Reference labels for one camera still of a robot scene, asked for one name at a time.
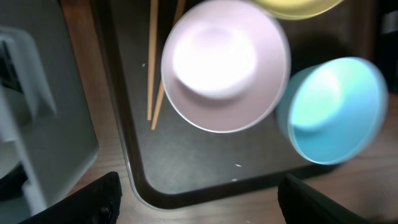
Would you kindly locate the left wooden chopstick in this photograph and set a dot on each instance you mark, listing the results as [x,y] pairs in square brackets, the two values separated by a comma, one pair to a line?
[154,8]

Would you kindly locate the right wooden chopstick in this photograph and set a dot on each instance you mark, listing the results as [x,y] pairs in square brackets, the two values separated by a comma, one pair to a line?
[180,7]

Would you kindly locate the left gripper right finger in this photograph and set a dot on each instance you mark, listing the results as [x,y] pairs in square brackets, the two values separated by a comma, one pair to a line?
[301,204]

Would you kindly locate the light blue bowl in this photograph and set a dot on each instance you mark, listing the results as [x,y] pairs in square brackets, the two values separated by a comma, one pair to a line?
[330,112]

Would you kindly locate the dark brown serving tray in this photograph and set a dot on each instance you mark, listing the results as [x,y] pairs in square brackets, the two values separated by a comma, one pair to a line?
[178,165]

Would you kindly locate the yellow plate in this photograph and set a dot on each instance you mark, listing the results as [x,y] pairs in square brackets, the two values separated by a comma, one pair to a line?
[297,9]

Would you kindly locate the grey dish rack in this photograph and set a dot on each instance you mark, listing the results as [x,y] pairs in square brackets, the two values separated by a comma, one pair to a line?
[45,119]

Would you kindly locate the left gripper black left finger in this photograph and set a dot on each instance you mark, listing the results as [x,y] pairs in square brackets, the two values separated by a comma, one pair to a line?
[97,203]

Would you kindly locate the wooden chopstick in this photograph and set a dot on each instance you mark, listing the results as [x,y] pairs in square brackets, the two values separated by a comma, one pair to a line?
[180,7]
[154,8]

